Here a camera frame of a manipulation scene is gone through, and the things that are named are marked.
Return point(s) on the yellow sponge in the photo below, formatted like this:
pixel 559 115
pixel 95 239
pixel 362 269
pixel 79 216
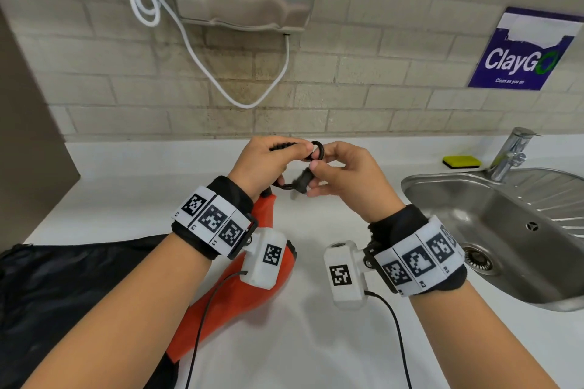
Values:
pixel 461 161

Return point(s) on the person's right forearm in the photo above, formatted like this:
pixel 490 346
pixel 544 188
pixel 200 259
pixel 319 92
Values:
pixel 479 343

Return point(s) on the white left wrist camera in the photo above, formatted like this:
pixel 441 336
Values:
pixel 267 258

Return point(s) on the left wristband with square markers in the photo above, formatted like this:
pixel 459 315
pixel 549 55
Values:
pixel 214 217

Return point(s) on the right wristband with square markers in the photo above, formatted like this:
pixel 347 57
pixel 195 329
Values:
pixel 415 256

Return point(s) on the orange hair dryer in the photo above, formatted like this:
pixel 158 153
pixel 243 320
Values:
pixel 228 302

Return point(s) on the black drawstring bag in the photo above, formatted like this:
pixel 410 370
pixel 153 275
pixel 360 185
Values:
pixel 59 302

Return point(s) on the stainless steel sink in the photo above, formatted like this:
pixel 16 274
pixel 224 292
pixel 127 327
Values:
pixel 488 224

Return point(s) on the purple wall poster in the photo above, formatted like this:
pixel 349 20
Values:
pixel 515 60

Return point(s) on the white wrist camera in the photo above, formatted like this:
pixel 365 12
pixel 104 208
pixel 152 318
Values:
pixel 267 258
pixel 344 274

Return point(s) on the person's left forearm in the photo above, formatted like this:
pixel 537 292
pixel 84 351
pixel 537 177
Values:
pixel 118 320

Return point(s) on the wristband with square markers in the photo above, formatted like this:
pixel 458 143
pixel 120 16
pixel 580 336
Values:
pixel 415 256
pixel 214 217

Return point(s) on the brown side panel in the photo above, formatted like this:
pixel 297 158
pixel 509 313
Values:
pixel 27 129

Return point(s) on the person's right hand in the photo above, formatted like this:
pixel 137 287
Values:
pixel 360 179

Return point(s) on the person's left hand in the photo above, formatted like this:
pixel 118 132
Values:
pixel 260 165

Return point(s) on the chrome faucet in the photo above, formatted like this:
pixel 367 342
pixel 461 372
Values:
pixel 511 154

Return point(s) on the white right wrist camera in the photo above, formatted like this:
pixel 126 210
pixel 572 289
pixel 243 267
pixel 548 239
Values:
pixel 344 274

